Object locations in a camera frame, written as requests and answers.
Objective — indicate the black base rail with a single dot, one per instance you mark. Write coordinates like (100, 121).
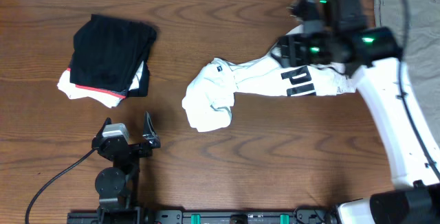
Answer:
(213, 217)

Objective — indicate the white folded garment red trim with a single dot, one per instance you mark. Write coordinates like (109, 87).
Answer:
(106, 97)

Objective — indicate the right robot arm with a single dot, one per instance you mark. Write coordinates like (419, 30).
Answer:
(336, 31)

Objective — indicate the olive grey garment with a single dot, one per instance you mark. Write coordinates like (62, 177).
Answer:
(422, 51)

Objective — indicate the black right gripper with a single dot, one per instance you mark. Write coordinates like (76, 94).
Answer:
(291, 46)

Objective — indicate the white printed t-shirt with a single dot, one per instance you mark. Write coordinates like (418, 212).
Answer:
(210, 96)

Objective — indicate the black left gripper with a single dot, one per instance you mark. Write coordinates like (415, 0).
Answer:
(128, 146)

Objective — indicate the black folded garment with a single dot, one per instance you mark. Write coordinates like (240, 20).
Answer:
(111, 55)

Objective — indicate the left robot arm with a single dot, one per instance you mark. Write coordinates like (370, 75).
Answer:
(117, 185)

